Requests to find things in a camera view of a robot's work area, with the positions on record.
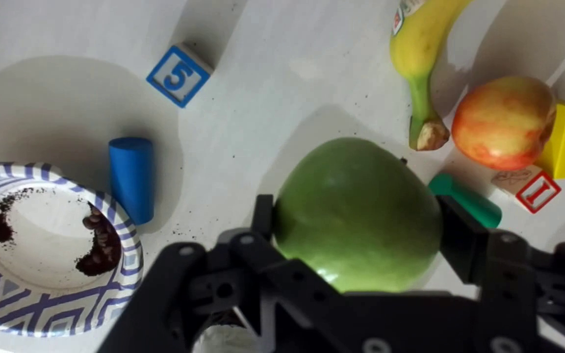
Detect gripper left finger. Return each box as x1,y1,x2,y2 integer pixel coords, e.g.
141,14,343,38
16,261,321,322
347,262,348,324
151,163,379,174
97,194,357,353

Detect blue number wooden cube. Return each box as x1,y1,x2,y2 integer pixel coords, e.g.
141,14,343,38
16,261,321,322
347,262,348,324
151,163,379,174
146,43,214,109

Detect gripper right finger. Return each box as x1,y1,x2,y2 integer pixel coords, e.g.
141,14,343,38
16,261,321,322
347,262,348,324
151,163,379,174
437,195,565,353

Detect blue patterned paper plate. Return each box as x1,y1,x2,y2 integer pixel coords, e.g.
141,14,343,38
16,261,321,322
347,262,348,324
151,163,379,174
0,161,144,338

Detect heap of coffee grounds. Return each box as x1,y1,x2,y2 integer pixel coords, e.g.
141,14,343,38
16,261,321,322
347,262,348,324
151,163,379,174
0,187,35,244

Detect red yellow apple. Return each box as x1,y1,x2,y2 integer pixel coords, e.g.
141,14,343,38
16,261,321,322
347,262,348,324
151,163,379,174
452,76,557,172

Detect blue cylinder block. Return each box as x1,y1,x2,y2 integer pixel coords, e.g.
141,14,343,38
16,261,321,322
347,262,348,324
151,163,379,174
108,137,155,226

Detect yellow rectangular block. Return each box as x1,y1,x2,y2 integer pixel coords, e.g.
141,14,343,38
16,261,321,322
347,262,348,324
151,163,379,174
535,101,565,180

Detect heap of coffee beans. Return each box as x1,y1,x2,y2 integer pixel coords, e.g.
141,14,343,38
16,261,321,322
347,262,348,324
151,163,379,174
75,201,122,277

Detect green cylinder block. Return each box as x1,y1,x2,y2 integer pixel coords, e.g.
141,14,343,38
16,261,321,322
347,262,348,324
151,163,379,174
428,173,503,229

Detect yellow banana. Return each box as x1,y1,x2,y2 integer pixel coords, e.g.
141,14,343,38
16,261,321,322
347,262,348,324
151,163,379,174
389,0,474,151

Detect red letter wooden cube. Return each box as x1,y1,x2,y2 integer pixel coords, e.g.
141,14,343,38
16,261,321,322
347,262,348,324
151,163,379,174
491,165,562,214

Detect green apple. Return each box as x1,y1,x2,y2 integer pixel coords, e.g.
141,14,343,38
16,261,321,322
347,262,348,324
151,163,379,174
273,137,444,294

